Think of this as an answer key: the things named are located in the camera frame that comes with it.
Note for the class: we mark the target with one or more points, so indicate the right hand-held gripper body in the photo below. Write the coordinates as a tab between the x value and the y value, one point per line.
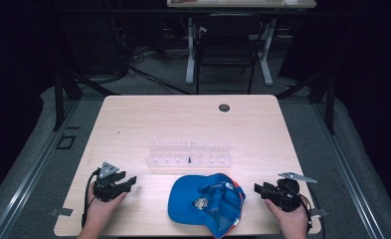
286	195

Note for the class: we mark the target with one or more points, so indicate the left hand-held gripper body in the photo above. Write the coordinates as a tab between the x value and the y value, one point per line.
105	187

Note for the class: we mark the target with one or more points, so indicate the blue baseball cap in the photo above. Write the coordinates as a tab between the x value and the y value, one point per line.
196	202

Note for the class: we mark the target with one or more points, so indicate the person's left hand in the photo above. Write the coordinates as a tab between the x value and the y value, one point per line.
100	209

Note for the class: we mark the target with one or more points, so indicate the person's right hand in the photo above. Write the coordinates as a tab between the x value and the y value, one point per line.
291	220

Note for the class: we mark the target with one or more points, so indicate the grey tape piece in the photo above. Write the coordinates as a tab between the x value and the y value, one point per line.
319	212
61	211

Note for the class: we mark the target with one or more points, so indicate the black tape square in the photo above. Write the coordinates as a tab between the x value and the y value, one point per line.
65	142

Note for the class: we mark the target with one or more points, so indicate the clear acrylic peg rack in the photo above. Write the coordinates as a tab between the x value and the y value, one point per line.
188	154

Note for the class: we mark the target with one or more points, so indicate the black table grommet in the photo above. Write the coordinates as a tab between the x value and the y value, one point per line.
224	107

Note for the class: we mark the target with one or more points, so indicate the black chair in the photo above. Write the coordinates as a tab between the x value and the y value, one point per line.
228	49

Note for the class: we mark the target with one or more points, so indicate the white desk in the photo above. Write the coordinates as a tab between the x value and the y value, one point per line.
236	3

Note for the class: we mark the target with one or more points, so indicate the metal floor rail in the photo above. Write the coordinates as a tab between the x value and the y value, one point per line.
27	179
349	172

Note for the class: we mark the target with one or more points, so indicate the black metal frame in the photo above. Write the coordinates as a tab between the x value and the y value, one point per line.
325	96
67	89

